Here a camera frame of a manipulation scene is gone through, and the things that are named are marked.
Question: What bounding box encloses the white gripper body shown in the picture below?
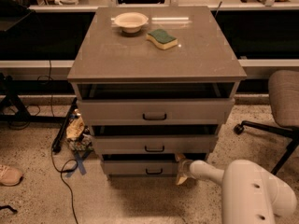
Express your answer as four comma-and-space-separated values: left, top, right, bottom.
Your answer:
178, 159, 192, 178

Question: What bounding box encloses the grey bottom drawer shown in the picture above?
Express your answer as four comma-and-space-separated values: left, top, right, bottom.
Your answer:
101, 161, 178, 176

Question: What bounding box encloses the grey drawer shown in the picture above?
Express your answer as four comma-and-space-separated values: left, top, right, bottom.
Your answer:
92, 134, 218, 154
77, 99, 235, 125
101, 161, 178, 176

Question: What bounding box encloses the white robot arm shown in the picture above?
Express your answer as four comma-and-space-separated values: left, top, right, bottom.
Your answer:
175, 154, 297, 224

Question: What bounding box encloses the grey middle drawer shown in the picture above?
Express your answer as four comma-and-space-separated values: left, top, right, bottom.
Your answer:
92, 134, 218, 154

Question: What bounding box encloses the grey drawer cabinet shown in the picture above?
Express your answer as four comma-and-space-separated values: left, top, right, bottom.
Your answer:
66, 6, 248, 181

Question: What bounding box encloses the grey top drawer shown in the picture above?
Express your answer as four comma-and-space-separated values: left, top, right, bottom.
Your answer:
77, 99, 235, 125

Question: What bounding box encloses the bag of snacks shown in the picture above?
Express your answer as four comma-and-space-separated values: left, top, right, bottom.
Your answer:
66, 108, 93, 151

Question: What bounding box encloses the black power strip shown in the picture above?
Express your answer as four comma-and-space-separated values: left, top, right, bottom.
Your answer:
51, 99, 77, 153

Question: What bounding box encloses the green yellow sponge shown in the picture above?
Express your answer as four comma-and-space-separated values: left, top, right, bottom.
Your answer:
146, 29, 178, 50

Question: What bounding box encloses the grey office chair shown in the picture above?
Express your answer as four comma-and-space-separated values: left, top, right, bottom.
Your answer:
234, 70, 299, 175

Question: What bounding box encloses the white paper bowl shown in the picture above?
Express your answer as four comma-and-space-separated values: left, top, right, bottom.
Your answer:
114, 12, 149, 34

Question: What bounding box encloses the pink sneaker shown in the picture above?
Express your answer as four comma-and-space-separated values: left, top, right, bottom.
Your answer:
0, 165, 22, 187

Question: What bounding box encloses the black desk leg stand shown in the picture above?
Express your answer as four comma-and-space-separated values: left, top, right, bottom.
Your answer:
0, 73, 66, 123

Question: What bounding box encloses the black cable piece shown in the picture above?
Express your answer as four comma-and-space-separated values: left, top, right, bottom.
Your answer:
0, 204, 19, 214

